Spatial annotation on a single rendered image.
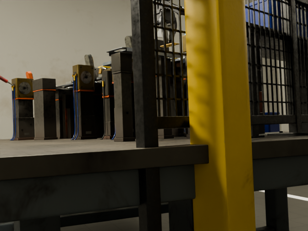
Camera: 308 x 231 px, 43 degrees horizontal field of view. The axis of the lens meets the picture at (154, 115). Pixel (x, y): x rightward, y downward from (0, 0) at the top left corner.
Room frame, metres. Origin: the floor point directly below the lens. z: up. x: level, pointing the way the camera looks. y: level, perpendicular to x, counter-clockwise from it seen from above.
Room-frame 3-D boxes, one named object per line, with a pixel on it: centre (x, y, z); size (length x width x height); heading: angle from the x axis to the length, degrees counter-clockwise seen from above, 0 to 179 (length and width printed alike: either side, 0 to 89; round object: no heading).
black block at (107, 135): (1.68, 0.19, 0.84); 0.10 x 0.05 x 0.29; 132
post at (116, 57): (1.29, 0.10, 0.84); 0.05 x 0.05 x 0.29; 42
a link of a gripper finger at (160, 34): (1.67, -0.05, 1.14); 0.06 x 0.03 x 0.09; 42
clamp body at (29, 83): (2.31, 0.78, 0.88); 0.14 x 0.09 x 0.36; 132
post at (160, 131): (1.41, -0.03, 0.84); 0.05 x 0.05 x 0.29; 42
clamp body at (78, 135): (1.83, 0.33, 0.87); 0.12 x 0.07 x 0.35; 132
